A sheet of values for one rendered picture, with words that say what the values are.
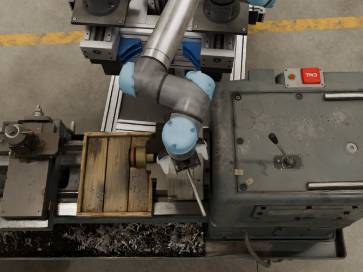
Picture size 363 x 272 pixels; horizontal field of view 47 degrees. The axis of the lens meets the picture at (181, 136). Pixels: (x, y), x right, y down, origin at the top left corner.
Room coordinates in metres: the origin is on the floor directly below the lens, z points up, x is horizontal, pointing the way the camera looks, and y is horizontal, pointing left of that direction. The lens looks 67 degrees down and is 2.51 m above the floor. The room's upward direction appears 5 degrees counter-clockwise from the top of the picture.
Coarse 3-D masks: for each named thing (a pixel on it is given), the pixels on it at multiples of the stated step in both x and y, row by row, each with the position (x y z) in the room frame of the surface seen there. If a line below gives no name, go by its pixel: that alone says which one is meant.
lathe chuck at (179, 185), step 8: (176, 168) 0.44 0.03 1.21; (168, 176) 0.42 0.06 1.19; (176, 176) 0.42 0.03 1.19; (184, 176) 0.42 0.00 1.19; (192, 176) 0.41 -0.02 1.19; (168, 184) 0.40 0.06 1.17; (176, 184) 0.40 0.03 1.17; (184, 184) 0.40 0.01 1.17; (168, 192) 0.38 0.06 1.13; (176, 192) 0.38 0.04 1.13; (184, 192) 0.38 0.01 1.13; (192, 192) 0.38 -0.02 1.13
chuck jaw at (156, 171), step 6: (156, 162) 0.51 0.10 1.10; (150, 168) 0.48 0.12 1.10; (156, 168) 0.48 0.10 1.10; (162, 168) 0.48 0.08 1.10; (156, 174) 0.46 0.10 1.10; (162, 174) 0.46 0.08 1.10; (156, 180) 0.44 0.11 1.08; (162, 180) 0.44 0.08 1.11; (162, 186) 0.41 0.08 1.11; (162, 192) 0.40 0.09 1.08
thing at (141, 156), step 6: (132, 150) 0.56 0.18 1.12; (138, 150) 0.55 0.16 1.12; (144, 150) 0.55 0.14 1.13; (132, 156) 0.53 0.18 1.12; (138, 156) 0.53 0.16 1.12; (144, 156) 0.53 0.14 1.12; (150, 156) 0.53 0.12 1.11; (132, 162) 0.51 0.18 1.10; (138, 162) 0.51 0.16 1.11; (144, 162) 0.51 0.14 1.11; (150, 162) 0.51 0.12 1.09
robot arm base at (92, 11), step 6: (84, 0) 1.18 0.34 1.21; (90, 0) 1.16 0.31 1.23; (96, 0) 1.15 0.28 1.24; (102, 0) 1.15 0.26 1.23; (108, 0) 1.16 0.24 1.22; (114, 0) 1.18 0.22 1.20; (84, 6) 1.18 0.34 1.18; (90, 6) 1.15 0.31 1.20; (96, 6) 1.15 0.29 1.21; (102, 6) 1.15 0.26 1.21; (108, 6) 1.16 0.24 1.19; (114, 6) 1.16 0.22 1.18; (90, 12) 1.15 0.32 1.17; (96, 12) 1.14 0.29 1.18; (102, 12) 1.14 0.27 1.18; (108, 12) 1.14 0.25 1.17
